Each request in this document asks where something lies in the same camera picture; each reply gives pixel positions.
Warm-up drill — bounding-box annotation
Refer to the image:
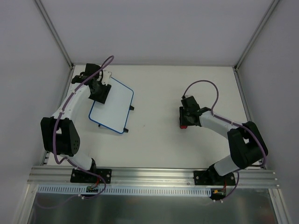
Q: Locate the blue framed whiteboard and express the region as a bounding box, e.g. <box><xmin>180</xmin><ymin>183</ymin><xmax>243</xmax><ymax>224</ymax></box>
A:
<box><xmin>88</xmin><ymin>77</ymin><xmax>134</xmax><ymax>134</ymax></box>

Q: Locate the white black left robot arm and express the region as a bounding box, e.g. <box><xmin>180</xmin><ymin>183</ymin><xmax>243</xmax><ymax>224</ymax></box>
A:
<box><xmin>40</xmin><ymin>63</ymin><xmax>112</xmax><ymax>182</ymax></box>

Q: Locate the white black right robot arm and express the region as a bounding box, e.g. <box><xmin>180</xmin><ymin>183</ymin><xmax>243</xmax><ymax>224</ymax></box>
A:
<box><xmin>179</xmin><ymin>96</ymin><xmax>268</xmax><ymax>186</ymax></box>

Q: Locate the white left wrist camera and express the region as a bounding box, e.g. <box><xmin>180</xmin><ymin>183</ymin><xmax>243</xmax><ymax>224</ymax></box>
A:
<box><xmin>99</xmin><ymin>70</ymin><xmax>112</xmax><ymax>85</ymax></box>

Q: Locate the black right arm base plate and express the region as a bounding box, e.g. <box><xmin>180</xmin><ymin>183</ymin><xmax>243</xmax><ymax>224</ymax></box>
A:
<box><xmin>193</xmin><ymin>170</ymin><xmax>236</xmax><ymax>186</ymax></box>

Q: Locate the aluminium mounting rail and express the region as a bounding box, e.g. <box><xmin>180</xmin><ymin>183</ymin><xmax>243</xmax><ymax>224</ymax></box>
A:
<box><xmin>27</xmin><ymin>166</ymin><xmax>280</xmax><ymax>189</ymax></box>

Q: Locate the left aluminium frame post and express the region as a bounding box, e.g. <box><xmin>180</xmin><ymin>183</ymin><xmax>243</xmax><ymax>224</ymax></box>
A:
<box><xmin>33</xmin><ymin>0</ymin><xmax>73</xmax><ymax>68</ymax></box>

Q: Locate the aluminium frame post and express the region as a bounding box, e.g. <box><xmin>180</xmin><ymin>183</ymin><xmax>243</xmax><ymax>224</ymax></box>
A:
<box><xmin>234</xmin><ymin>0</ymin><xmax>280</xmax><ymax>71</ymax></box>
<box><xmin>33</xmin><ymin>0</ymin><xmax>73</xmax><ymax>68</ymax></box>

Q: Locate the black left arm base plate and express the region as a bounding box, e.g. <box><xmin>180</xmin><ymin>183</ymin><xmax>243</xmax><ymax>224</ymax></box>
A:
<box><xmin>70</xmin><ymin>168</ymin><xmax>112</xmax><ymax>184</ymax></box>

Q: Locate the white slotted cable duct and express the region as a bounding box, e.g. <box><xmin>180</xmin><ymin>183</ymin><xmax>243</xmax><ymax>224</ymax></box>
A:
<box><xmin>37</xmin><ymin>184</ymin><xmax>212</xmax><ymax>197</ymax></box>

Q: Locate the right aluminium frame post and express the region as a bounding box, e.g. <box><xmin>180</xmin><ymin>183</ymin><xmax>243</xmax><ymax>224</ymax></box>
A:
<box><xmin>234</xmin><ymin>0</ymin><xmax>280</xmax><ymax>71</ymax></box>

